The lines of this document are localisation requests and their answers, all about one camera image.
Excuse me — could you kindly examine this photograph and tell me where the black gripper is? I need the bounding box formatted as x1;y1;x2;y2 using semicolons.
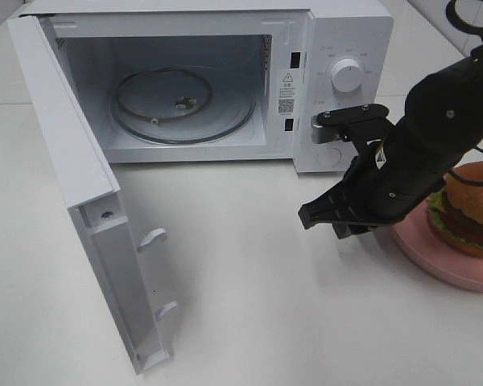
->
298;117;393;238

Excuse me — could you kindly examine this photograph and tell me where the round door release button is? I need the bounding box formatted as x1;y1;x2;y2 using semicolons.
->
317;148;341;168

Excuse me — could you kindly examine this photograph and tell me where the pink round plate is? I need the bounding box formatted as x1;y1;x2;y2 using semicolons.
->
374;203;483;293

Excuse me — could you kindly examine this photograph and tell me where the burger with sesame-free bun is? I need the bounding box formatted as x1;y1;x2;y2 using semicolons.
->
427;161;483;257

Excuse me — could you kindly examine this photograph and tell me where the white microwave door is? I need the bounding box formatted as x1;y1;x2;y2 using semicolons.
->
7;16;169;374

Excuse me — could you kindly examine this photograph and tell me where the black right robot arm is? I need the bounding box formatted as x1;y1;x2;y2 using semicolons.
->
308;48;483;239

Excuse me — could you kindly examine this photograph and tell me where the white upper power knob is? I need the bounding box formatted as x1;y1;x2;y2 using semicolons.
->
331;58;363;92

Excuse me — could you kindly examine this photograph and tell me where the white microwave oven body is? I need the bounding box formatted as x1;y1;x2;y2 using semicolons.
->
9;1;394;173

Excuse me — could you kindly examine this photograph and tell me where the glass microwave turntable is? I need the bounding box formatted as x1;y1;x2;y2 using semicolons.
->
111;66;257;145

